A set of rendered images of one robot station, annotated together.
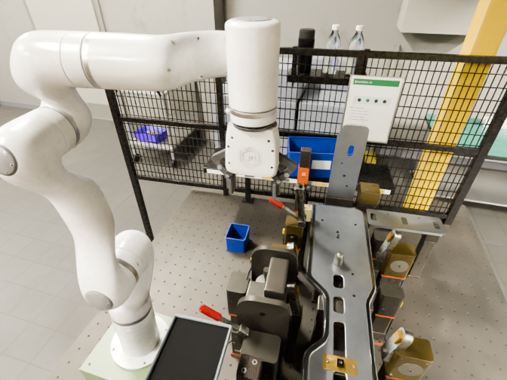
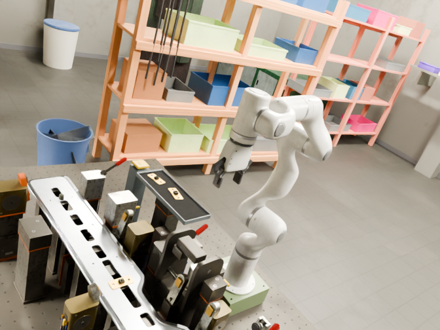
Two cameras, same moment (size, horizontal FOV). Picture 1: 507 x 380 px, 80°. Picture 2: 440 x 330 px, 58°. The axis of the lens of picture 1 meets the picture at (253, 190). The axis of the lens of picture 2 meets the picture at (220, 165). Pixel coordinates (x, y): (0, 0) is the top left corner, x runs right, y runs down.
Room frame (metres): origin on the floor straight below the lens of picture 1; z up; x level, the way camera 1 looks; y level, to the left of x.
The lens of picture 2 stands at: (1.04, -1.04, 2.04)
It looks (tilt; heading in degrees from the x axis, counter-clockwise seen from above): 25 degrees down; 119
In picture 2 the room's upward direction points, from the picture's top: 18 degrees clockwise
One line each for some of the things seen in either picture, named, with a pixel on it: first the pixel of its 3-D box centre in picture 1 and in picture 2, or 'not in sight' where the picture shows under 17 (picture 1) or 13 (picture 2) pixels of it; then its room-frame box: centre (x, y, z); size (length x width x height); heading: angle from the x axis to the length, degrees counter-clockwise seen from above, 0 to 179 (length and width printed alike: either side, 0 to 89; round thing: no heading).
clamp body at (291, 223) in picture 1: (287, 252); not in sight; (0.86, -0.14, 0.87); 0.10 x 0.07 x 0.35; 78
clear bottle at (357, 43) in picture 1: (355, 50); not in sight; (1.45, -0.45, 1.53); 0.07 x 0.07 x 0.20
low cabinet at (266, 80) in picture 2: not in sight; (274, 82); (-2.39, 6.28, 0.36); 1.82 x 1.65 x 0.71; 164
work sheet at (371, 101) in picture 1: (369, 110); not in sight; (1.34, -0.53, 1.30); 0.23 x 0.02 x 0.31; 78
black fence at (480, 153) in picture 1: (278, 191); not in sight; (1.43, -0.14, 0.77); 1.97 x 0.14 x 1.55; 78
